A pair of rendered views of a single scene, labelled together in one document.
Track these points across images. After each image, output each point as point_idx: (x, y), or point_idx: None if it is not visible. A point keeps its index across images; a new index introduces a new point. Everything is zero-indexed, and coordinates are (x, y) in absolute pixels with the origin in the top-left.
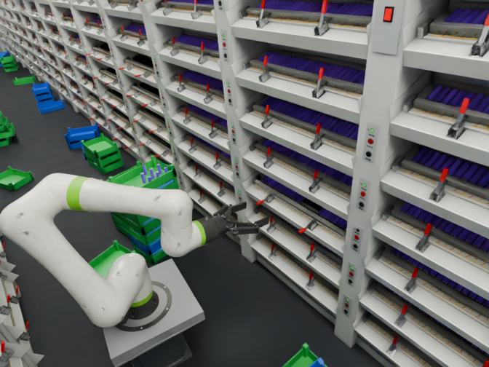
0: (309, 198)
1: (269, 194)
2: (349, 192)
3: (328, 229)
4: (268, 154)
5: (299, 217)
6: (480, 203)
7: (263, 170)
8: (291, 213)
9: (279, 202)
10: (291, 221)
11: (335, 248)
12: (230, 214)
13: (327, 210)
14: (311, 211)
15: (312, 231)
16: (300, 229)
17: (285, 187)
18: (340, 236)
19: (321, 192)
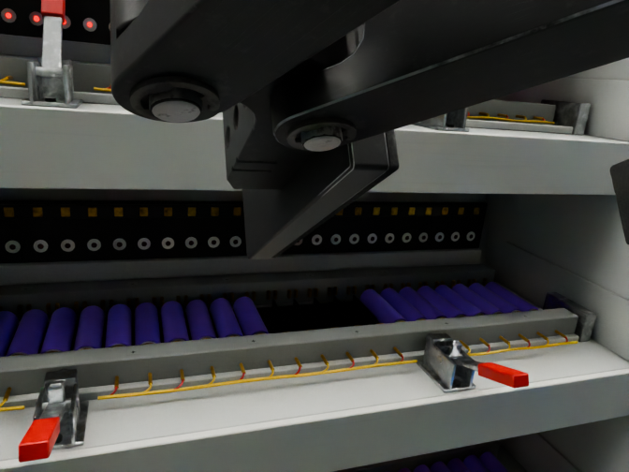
0: (440, 178)
1: (51, 382)
2: (533, 111)
3: (495, 344)
4: (53, 6)
5: (348, 386)
6: None
7: (18, 131)
8: (293, 398)
9: (153, 402)
10: (331, 431)
11: (612, 376)
12: (533, 84)
13: (405, 301)
14: (374, 324)
15: (475, 387)
16: (500, 370)
17: (113, 324)
18: (549, 338)
19: (474, 129)
